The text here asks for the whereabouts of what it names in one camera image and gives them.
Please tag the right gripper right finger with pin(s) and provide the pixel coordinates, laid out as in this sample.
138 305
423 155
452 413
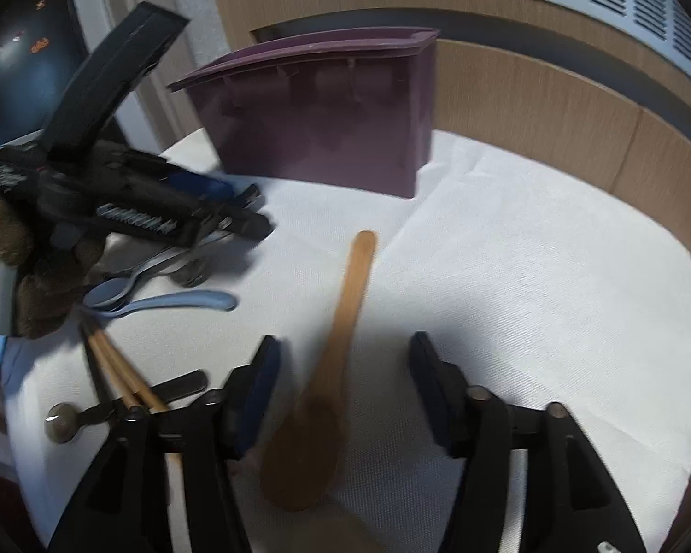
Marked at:
453 417

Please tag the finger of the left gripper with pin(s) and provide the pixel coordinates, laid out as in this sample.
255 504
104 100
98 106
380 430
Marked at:
213 189
238 221

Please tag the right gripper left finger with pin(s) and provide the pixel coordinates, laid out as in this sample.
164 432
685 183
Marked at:
247 394

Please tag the wooden spoon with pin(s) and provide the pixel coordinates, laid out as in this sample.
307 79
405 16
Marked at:
302 458

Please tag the light blue plastic spoon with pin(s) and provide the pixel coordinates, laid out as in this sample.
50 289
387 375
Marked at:
210 300

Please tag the steel spoon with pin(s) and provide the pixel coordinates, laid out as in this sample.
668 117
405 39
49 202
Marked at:
186 267

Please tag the left gloved brown hand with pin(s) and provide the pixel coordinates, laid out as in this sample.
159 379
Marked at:
50 281

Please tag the purple plastic utensil holder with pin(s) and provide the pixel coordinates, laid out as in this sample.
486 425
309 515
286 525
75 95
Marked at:
349 107

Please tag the white table cloth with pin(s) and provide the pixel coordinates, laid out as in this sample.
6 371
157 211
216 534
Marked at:
540 287

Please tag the wooden counter cabinet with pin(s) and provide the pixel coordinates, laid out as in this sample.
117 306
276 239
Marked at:
545 82

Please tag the black flat utensil handle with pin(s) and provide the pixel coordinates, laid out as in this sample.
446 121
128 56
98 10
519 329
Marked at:
100 385

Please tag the black handled brown spoon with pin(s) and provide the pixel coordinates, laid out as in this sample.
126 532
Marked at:
64 421

